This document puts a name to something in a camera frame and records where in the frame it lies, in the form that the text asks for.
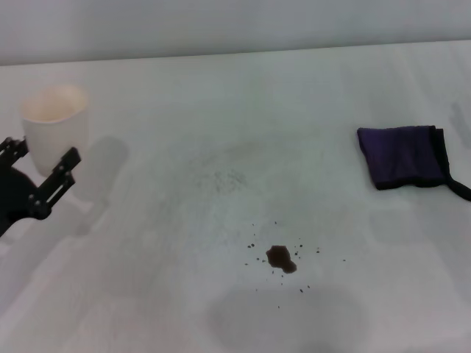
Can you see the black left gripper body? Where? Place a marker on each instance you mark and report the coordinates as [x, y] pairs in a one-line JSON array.
[[14, 195]]

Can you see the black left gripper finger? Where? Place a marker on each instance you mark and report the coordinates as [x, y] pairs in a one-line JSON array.
[[55, 182], [13, 149]]

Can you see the white paper cup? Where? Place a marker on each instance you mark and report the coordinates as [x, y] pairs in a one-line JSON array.
[[55, 136]]

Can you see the purple rag with black trim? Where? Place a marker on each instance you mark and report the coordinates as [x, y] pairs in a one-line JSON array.
[[401, 156]]

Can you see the black water stain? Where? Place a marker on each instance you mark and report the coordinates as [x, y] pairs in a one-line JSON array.
[[279, 257]]

